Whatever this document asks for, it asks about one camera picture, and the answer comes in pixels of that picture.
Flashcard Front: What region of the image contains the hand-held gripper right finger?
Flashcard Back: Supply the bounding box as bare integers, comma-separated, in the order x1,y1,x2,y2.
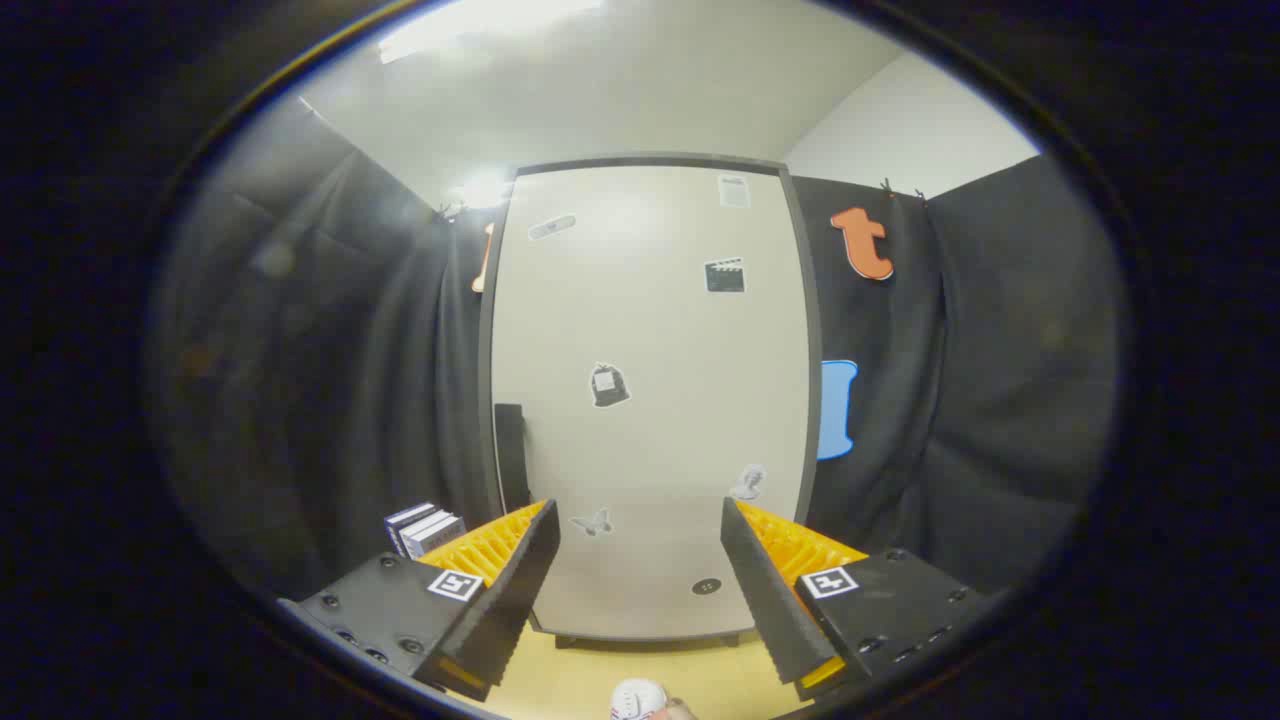
720,497,985,702

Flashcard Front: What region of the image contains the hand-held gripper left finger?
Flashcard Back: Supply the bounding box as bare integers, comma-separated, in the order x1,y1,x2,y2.
296,499,562,703

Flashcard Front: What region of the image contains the white shoe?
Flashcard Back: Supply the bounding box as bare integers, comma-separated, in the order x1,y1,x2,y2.
610,679,698,720

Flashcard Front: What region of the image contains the white shoe cabinet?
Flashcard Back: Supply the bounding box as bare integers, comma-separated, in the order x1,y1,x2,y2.
478,152,824,649

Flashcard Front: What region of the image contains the stack of dark books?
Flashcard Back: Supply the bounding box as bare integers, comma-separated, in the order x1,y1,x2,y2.
384,502,467,560

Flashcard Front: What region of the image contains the black backdrop cloth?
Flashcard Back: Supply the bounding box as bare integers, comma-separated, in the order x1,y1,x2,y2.
150,95,1126,601

